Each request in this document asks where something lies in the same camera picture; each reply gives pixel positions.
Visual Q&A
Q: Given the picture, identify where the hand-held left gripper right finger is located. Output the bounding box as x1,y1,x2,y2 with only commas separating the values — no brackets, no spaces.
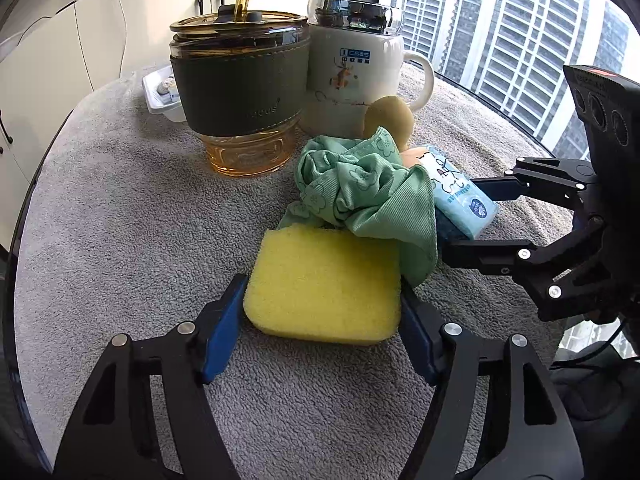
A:
399,282,586,480

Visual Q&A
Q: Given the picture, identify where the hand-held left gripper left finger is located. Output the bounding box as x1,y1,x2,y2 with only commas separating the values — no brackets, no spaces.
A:
52,272,250,480

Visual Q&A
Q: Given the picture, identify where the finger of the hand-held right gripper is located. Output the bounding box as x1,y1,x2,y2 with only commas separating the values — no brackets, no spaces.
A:
441,214,608,323
471,157,599,212

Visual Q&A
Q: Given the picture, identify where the light blue tissue packet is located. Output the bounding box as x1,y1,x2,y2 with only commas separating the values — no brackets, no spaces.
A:
414,145,500,240

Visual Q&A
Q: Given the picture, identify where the yellow rectangular sponge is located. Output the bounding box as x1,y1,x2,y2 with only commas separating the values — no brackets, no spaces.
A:
243,226,402,346

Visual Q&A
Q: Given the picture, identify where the yellow-green round fruit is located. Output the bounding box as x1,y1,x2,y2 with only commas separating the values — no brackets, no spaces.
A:
362,96,416,152

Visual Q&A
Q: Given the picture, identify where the dark blue sponge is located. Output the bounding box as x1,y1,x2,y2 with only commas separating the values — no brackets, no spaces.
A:
434,207,471,244

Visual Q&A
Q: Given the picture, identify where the green patterned cloth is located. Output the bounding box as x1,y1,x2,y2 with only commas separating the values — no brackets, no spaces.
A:
277,127,439,288

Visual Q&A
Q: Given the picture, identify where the grey towel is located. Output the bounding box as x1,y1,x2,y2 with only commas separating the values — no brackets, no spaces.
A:
14,60,576,480

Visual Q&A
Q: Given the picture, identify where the large glass window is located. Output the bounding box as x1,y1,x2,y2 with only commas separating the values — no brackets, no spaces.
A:
330,0,640,161

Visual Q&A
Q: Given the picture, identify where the person's dark clothing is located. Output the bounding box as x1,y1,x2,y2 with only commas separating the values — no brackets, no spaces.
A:
550,332,640,436

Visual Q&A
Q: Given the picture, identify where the white ceramic mug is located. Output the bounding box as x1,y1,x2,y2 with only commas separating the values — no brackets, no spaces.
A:
300,25,435,140

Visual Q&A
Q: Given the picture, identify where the clear mug lid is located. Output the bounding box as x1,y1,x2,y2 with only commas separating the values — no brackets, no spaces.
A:
306,0,405,37

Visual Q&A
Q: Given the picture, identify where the small white plastic container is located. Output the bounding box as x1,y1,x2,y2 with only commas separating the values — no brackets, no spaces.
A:
141,66,188,123

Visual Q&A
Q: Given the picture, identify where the amber glass tumbler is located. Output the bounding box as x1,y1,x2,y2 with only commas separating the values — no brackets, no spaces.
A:
169,5,308,177

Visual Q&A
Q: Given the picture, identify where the black cable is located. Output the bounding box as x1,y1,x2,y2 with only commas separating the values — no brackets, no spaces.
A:
552,317,629,364

